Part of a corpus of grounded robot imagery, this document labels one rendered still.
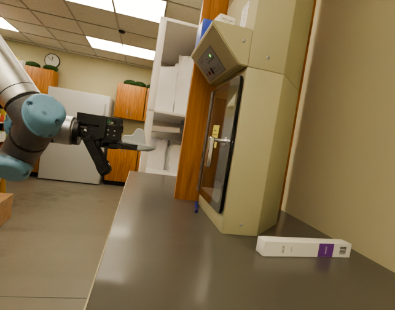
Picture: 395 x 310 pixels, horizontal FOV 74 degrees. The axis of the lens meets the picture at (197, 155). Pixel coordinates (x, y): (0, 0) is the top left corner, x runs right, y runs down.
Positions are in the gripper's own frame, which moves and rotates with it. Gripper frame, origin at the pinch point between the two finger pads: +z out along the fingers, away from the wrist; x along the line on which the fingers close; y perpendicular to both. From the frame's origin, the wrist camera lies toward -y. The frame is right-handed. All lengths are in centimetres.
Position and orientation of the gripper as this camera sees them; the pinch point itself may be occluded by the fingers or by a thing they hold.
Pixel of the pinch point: (150, 149)
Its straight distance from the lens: 75.0
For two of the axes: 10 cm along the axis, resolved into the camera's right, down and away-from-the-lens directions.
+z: 9.7, 1.4, 2.1
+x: -2.0, -0.9, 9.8
